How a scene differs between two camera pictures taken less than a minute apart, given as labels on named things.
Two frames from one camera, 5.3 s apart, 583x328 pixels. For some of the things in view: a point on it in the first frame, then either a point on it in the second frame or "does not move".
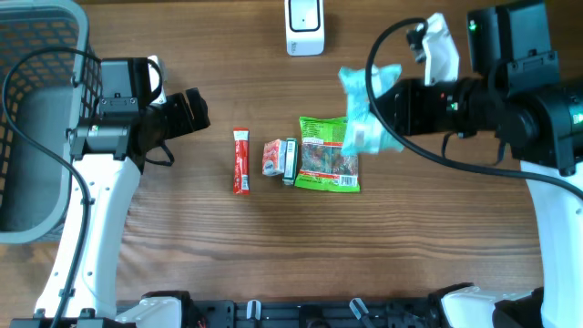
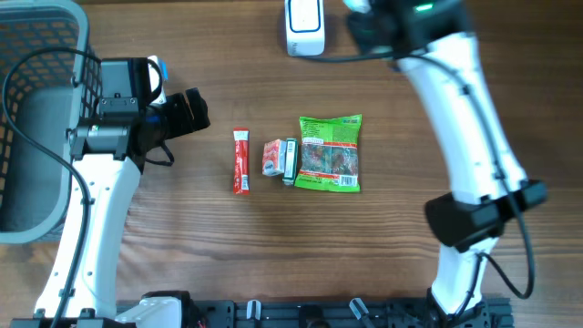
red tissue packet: [273, 158] does not move
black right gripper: [405, 119] to [355, 26]
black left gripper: [185, 124] does not move
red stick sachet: [241, 160] does not move
